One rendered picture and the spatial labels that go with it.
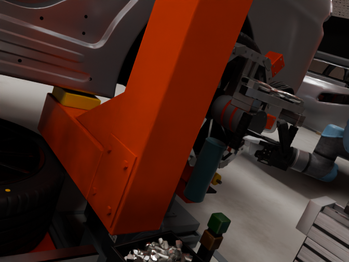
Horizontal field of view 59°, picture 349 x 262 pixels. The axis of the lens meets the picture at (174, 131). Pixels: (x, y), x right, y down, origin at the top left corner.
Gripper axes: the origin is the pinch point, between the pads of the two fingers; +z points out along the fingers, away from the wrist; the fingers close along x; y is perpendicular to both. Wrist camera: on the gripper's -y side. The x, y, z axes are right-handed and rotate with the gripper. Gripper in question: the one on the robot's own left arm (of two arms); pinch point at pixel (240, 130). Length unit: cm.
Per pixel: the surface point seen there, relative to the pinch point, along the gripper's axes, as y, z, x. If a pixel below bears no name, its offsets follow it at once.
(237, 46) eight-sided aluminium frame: -27.3, 11.4, 17.5
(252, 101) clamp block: -10.9, 1.0, -2.5
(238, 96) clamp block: -10.7, 5.3, 1.7
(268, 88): -17.0, -4.0, 6.4
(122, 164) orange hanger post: 12.3, 29.5, -38.3
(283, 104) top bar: -13.2, -13.7, 15.8
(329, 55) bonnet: -91, -134, 361
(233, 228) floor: 83, -42, 100
